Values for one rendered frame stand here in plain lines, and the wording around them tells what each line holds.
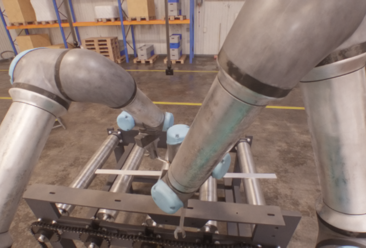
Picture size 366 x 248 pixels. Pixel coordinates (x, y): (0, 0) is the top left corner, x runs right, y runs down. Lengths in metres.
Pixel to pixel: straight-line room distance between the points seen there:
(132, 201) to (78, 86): 0.64
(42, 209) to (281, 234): 1.20
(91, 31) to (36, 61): 10.60
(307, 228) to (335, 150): 2.17
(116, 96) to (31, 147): 0.19
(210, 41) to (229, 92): 9.43
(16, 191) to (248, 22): 0.46
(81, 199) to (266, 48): 0.98
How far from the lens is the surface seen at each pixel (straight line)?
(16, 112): 0.49
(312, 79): 0.34
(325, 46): 0.23
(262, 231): 1.07
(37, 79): 0.49
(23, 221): 2.86
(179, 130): 0.56
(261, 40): 0.21
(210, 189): 1.32
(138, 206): 0.94
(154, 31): 9.93
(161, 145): 1.91
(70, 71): 0.44
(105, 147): 1.78
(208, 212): 0.90
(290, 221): 1.03
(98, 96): 0.45
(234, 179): 2.10
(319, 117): 0.36
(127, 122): 0.80
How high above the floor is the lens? 1.90
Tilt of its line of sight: 30 degrees down
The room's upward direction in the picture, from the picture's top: 1 degrees counter-clockwise
